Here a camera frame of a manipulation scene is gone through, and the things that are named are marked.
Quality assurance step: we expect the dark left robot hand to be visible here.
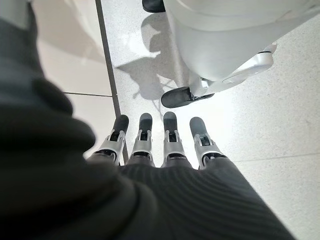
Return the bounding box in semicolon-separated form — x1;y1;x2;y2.
0;4;297;240

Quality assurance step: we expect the black robot left foot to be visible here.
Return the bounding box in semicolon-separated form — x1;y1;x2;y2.
160;86;216;109

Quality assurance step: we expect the black robot foot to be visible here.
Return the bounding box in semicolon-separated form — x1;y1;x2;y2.
160;86;216;109
141;0;167;13

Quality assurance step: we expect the black robot right foot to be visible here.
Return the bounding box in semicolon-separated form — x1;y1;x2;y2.
141;0;167;13

